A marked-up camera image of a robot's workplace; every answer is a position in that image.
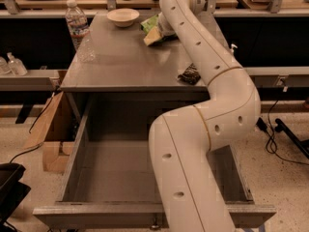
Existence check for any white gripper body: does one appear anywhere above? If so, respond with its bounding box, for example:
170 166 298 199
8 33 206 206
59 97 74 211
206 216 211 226
156 13 176 37

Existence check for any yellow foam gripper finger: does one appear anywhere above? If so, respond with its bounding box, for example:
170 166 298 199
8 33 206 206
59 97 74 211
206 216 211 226
144 26 162 46

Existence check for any green rice chip bag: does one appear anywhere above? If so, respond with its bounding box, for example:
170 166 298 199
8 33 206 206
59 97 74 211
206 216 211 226
141 13 176 44

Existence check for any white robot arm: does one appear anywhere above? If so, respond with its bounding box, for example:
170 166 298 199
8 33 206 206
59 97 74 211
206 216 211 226
149 0 261 232

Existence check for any grey cabinet with top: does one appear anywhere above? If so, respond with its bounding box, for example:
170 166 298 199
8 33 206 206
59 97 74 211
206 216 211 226
60 11 249 124

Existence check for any open grey top drawer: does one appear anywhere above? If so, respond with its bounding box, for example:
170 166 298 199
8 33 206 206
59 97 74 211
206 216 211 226
34 95 275 229

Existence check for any brass drawer knob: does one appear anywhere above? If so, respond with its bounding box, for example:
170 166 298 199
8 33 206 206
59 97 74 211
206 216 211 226
150 222 161 231

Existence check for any white ceramic bowl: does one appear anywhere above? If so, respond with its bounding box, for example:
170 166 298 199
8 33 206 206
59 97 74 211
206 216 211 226
107 9 140 28

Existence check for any small white pump dispenser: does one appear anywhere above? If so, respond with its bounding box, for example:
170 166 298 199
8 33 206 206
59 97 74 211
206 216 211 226
231 43 238 54

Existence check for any clear plastic water bottle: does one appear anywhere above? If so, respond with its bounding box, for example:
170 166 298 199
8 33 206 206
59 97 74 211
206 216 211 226
65 0 96 62

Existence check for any cardboard box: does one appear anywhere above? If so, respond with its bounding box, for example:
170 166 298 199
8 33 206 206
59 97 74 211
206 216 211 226
23 91 74 173

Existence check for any clear sanitizer pump bottle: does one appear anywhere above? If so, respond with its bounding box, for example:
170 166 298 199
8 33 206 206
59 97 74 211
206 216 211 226
7 52 27 76

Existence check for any black bin at lower left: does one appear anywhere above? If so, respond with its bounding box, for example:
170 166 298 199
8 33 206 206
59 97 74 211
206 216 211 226
0 163 31 232

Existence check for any black cable left floor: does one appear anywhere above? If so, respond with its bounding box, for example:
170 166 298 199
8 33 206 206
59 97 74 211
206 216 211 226
9 87 61 164

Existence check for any black floor cable right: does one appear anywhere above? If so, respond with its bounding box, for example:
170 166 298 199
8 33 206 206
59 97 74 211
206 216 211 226
256 97 309 166

